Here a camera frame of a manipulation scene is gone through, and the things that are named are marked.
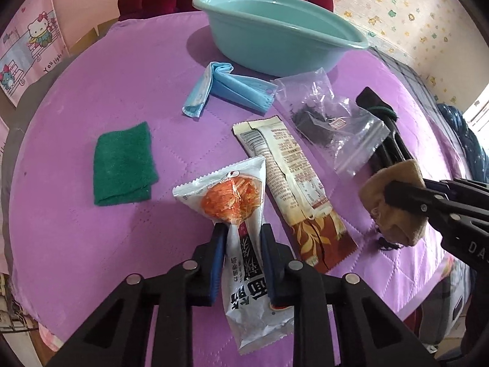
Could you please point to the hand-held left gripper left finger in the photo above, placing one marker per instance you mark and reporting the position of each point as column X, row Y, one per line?
column 217, row 254

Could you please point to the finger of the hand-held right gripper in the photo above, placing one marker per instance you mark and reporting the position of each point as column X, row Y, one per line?
column 408, row 197
column 458, row 185

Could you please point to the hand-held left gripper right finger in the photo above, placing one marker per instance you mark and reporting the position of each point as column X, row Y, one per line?
column 269, row 260

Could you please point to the tan sock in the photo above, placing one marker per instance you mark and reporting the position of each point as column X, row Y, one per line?
column 399, row 229

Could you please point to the white orange snack packet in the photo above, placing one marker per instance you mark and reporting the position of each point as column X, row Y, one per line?
column 237, row 198

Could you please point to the clear zip bag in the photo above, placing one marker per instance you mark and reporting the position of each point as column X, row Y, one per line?
column 340, row 137

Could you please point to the beige brown food wrapper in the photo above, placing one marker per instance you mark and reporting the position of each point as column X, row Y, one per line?
column 290, row 168

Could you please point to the black sock bundle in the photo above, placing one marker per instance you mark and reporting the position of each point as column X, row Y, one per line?
column 376, row 103

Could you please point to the green scouring cloth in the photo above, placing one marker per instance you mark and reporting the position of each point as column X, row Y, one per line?
column 124, row 164

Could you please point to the blue face mask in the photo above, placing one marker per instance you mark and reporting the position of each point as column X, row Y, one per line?
column 233, row 86

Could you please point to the teal plastic basin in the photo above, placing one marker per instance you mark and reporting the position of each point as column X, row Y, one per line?
column 267, row 42

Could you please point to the blue patterned cloth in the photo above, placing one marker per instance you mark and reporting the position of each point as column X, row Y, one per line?
column 466, row 141

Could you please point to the dark plaid cloth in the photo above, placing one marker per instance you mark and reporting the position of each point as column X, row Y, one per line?
column 405, row 72

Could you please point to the grey bed sheet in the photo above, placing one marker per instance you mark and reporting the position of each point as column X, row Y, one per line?
column 23, row 114

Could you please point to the cardboard box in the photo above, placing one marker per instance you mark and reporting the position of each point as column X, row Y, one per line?
column 100, row 31

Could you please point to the cartoon wall poster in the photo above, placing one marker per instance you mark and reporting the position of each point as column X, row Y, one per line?
column 34, row 38

